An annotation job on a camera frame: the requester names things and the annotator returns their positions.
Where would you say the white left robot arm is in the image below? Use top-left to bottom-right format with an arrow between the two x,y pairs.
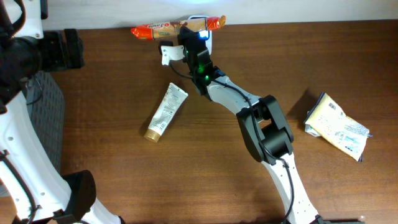
1,0 -> 123,224

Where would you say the orange spaghetti packet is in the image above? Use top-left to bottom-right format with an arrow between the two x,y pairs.
131,15 -> 226,40

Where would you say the grey plastic basket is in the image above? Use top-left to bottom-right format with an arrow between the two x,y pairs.
24,72 -> 65,172

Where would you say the white tube with gold cap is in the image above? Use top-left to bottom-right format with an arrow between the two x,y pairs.
144,83 -> 188,142

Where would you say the white barcode scanner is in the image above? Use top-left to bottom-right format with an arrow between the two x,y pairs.
188,15 -> 213,55

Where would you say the yellow white snack bag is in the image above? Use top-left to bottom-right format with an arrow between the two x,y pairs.
304,92 -> 372,162

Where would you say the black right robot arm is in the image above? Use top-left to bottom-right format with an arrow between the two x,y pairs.
159,27 -> 324,223

